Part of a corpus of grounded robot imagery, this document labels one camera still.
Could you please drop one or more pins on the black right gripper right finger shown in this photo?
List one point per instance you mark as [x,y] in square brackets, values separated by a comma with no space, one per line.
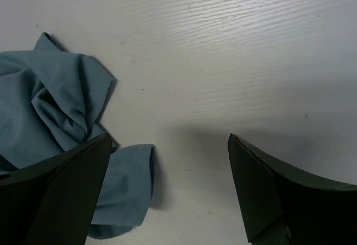
[282,204]

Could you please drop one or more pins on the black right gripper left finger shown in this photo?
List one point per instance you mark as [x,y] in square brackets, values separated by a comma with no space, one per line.
[53,201]

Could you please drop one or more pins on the teal blue t shirt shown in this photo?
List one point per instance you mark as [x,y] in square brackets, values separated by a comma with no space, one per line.
[52,101]

